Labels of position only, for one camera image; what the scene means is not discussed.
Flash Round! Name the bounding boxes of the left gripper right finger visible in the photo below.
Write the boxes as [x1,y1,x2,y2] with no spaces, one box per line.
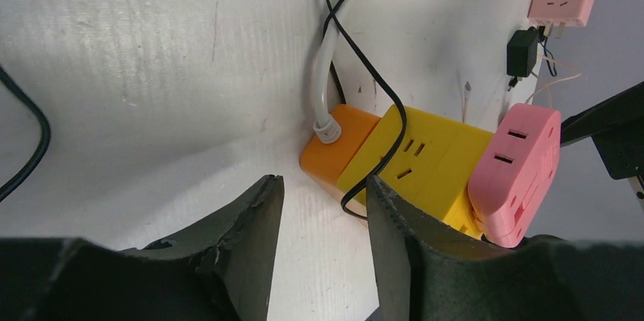
[366,177,643,320]

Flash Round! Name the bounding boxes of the yellow cube socket adapter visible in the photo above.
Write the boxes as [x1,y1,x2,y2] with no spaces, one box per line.
[337,105,493,240]

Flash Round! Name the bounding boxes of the pink thin charging cable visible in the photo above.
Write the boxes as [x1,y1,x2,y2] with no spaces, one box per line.
[522,52,583,106]

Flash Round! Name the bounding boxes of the orange power strip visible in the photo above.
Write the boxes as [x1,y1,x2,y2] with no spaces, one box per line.
[299,104,380,201]

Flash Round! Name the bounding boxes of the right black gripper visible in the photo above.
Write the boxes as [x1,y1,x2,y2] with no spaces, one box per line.
[560,83,643,180]

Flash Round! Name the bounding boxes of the black power adapter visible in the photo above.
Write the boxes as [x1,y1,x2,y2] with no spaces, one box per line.
[506,27,540,91]

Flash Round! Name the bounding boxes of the black thin cable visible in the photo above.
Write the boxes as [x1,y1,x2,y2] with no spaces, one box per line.
[321,0,409,221]

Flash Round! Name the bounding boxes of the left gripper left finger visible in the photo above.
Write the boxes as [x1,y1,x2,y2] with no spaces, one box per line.
[1,175,285,320]

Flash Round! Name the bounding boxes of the pink plug adapter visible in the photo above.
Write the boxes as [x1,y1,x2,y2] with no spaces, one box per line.
[467,103,561,248]

